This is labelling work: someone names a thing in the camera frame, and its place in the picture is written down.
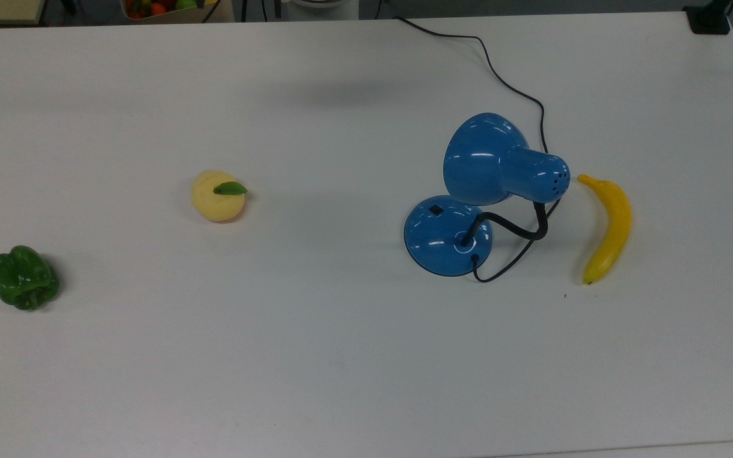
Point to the blue desk lamp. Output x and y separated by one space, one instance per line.
474 159

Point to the yellow toy peach green leaf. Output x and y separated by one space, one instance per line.
214 200

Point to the yellow toy banana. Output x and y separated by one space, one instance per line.
614 222

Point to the bin of toy fruit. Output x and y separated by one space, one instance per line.
163 9

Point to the green toy bell pepper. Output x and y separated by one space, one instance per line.
23 280

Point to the black table clamp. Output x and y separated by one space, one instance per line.
709 19

